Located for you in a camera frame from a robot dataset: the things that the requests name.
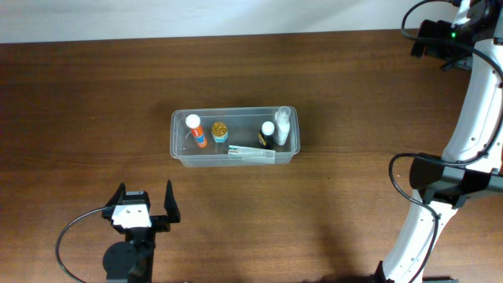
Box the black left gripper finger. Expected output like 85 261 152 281
105 182 126 208
163 180 181 223

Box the white Panadol box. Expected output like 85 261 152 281
228 145 276 164

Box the orange Redoxon tablet tube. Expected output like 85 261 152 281
185 114 207 148

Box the gold lid small jar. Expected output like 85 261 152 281
211 122 229 143

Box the dark bottle white cap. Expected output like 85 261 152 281
259 121 275 149

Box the white translucent squeeze bottle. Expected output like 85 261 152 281
274 106 292 146

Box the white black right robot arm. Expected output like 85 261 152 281
369 0 502 282

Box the clear plastic container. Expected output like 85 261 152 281
170 106 300 167

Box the black left camera cable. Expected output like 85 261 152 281
54 207 115 283

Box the black camera cable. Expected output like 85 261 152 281
54 207 115 283
387 0 503 283

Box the black right camera cable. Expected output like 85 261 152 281
387 0 503 283

